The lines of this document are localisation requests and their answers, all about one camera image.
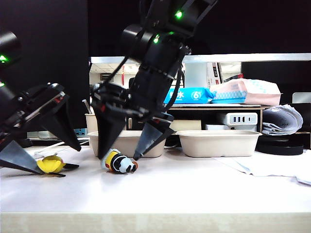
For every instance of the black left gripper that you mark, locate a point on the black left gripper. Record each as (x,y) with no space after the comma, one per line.
(29,104)

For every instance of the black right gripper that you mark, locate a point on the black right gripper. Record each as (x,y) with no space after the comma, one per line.
(145,97)

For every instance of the black white doll yellow hat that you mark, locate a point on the black white doll yellow hat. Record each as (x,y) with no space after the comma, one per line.
(119,163)

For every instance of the beige pulp paper box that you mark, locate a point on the beige pulp paper box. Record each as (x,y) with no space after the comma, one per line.
(128,143)
(218,144)

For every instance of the cream small box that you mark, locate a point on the cream small box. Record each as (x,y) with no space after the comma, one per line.
(187,125)

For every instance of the white flat box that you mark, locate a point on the white flat box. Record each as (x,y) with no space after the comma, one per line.
(218,127)

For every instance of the white box red print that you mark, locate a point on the white box red print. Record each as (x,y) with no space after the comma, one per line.
(213,75)

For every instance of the beige paper cup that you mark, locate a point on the beige paper cup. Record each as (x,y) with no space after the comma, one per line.
(91,122)

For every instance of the blue white power socket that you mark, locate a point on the blue white power socket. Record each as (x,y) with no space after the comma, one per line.
(82,132)

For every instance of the metal tool in cup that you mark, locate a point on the metal tool in cup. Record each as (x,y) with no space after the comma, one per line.
(87,105)

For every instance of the red hanging decoration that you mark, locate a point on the red hanging decoration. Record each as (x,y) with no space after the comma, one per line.
(123,72)

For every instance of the black wooden desk shelf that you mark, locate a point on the black wooden desk shelf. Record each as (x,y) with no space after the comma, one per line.
(194,109)

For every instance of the blue wet wipes pack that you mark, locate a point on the blue wet wipes pack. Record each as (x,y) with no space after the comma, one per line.
(192,95)

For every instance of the grey closed laptop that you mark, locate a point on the grey closed laptop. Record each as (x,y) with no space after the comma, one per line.
(218,105)

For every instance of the white USB hub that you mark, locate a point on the white USB hub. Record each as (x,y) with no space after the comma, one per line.
(240,119)

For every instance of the pink tissue pack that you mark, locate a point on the pink tissue pack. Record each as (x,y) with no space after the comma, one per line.
(255,93)

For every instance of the handwritten white paper sheet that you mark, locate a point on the handwritten white paper sheet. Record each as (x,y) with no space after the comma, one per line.
(262,166)

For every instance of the black round disc base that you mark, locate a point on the black round disc base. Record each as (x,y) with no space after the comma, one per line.
(279,148)

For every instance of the rolled handwritten paper stack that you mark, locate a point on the rolled handwritten paper stack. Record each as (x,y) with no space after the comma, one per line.
(284,121)

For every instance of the silver monitor stand plate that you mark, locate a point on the silver monitor stand plate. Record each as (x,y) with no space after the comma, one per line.
(302,97)

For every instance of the plain white paper sheet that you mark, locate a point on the plain white paper sheet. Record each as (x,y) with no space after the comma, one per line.
(303,171)

